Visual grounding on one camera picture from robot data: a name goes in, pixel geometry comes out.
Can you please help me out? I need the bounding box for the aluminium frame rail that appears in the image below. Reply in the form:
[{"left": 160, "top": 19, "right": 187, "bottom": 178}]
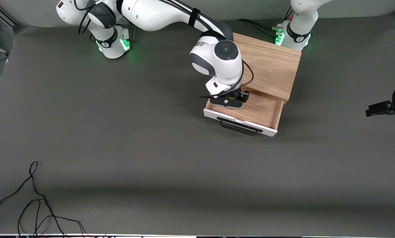
[{"left": 0, "top": 0, "right": 20, "bottom": 27}]

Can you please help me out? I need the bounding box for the white drawer with black handle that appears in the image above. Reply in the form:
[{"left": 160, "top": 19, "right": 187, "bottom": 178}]
[{"left": 203, "top": 87, "right": 286, "bottom": 137}]

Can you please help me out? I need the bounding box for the long black loose cable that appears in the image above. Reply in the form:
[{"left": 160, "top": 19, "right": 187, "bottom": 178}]
[{"left": 0, "top": 161, "right": 87, "bottom": 237}]

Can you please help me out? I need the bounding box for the black left arm base cable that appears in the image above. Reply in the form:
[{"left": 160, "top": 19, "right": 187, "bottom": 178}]
[{"left": 236, "top": 7, "right": 295, "bottom": 37}]

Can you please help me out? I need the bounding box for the wooden drawer cabinet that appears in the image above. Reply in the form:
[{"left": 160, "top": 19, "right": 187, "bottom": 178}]
[{"left": 232, "top": 32, "right": 302, "bottom": 101}]

